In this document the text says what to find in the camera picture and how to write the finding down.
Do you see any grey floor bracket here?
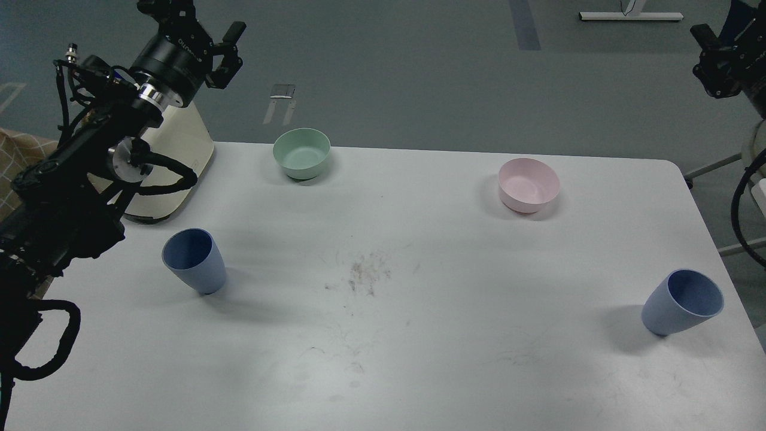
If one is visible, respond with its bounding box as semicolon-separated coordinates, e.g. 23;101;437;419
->
262;83;297;126

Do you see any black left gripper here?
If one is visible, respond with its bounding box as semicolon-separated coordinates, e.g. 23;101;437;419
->
130;1;247;107

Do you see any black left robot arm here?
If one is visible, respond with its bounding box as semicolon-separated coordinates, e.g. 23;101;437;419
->
2;1;247;423

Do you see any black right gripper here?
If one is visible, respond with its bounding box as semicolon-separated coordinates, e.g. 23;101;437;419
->
690;1;765;100

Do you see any blue cup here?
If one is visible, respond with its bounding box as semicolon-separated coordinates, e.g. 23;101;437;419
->
162;228;227;295
640;268;725;336

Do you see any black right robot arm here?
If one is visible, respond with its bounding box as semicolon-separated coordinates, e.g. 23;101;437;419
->
684;1;764;266

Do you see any pink bowl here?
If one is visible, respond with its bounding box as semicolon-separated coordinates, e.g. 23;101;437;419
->
497;157;561;214

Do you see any green bowl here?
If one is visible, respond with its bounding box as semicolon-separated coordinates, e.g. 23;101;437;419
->
272;128;332;181

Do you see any white stand base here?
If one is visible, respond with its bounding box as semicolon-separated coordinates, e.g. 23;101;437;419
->
578;1;684;22

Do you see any beige checkered cloth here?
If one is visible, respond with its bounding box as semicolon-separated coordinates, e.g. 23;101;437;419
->
1;128;58;220

